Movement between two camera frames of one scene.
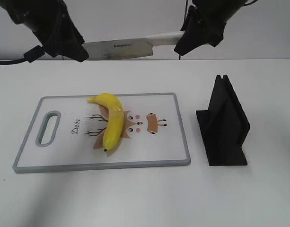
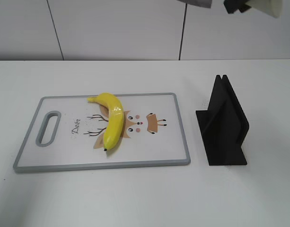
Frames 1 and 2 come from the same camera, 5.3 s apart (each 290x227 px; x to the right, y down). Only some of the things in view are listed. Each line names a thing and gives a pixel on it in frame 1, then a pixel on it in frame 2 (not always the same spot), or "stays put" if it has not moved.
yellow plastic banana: x=114 y=126 stays put
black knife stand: x=223 y=127 stays put
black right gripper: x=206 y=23 to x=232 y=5
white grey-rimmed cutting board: x=153 y=134 stays put
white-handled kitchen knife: x=130 y=48 to x=273 y=7
